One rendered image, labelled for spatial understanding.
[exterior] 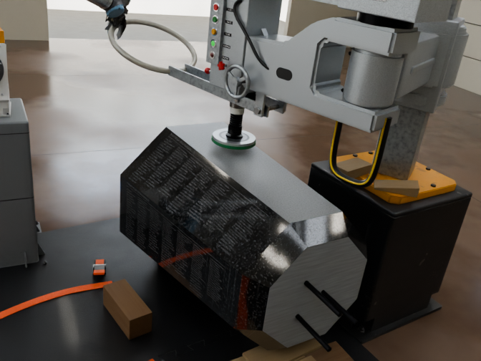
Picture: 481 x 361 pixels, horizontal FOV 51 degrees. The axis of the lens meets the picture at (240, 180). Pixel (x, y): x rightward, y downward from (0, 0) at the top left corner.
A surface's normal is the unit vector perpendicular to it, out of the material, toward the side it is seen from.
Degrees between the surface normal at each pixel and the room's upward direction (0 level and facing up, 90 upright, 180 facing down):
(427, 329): 0
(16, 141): 90
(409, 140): 90
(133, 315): 0
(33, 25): 90
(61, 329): 0
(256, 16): 90
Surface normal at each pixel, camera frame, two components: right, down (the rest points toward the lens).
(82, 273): 0.11, -0.90
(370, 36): -0.69, 0.24
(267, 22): 0.72, 0.37
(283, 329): 0.50, 0.42
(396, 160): -0.46, 0.33
